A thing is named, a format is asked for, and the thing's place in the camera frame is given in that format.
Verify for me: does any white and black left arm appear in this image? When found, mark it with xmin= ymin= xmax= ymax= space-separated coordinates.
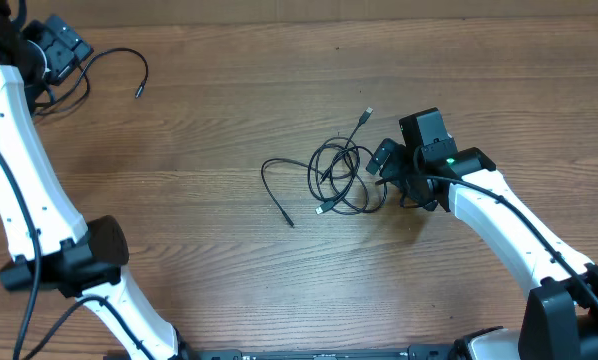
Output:
xmin=0 ymin=1 xmax=188 ymax=359

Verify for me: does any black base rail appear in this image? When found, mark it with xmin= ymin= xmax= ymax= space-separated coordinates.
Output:
xmin=193 ymin=344 xmax=465 ymax=360

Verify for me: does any black usb cable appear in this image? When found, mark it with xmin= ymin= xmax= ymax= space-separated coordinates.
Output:
xmin=306 ymin=106 xmax=388 ymax=216
xmin=260 ymin=157 xmax=325 ymax=228
xmin=32 ymin=47 xmax=149 ymax=117

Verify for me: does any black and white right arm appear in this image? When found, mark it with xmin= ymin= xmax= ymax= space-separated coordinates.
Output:
xmin=366 ymin=108 xmax=598 ymax=360

